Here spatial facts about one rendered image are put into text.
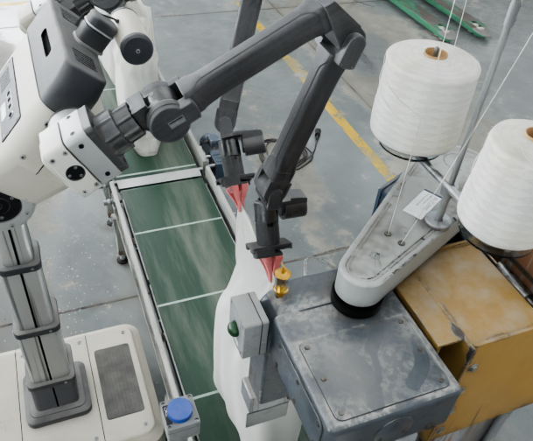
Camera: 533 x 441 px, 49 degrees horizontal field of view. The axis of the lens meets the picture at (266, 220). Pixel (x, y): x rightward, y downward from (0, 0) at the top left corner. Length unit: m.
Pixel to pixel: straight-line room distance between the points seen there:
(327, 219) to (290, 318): 2.30
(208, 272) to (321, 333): 1.43
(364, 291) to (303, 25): 0.50
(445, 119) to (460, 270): 0.30
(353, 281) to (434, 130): 0.29
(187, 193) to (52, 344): 1.12
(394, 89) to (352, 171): 2.65
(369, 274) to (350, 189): 2.55
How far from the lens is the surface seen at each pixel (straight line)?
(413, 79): 1.01
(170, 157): 2.99
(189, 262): 2.42
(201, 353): 2.13
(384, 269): 1.00
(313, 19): 1.13
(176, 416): 1.45
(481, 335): 1.08
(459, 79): 1.02
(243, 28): 1.62
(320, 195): 3.43
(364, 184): 3.59
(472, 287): 1.15
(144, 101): 1.14
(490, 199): 0.89
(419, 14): 5.95
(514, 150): 0.87
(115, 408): 2.17
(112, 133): 1.11
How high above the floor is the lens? 2.10
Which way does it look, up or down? 41 degrees down
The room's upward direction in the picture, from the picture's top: 6 degrees clockwise
